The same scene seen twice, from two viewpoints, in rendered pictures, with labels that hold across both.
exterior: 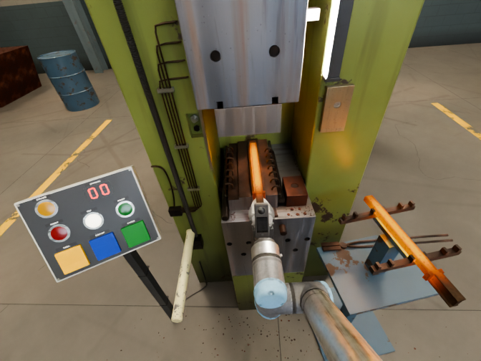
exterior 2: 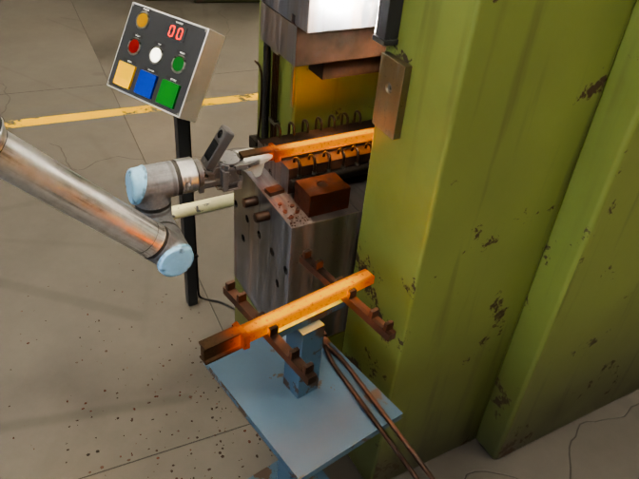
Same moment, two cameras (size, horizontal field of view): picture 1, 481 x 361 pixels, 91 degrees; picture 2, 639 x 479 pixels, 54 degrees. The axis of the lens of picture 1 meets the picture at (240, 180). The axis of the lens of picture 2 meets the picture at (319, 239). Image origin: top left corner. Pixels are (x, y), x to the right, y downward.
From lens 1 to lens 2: 1.38 m
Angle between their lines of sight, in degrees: 43
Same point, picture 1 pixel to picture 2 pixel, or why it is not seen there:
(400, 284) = (283, 418)
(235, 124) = (270, 29)
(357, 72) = (417, 51)
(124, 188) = (191, 45)
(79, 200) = (161, 29)
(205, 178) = (286, 116)
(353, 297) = (232, 360)
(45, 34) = not seen: outside the picture
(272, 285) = (137, 170)
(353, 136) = (411, 165)
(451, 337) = not seen: outside the picture
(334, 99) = (386, 75)
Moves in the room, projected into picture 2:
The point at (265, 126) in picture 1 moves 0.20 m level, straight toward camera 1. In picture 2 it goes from (285, 48) to (203, 54)
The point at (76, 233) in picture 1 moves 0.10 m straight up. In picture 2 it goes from (141, 56) to (138, 25)
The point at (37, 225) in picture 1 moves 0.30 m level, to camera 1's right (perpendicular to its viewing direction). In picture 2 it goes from (130, 28) to (163, 62)
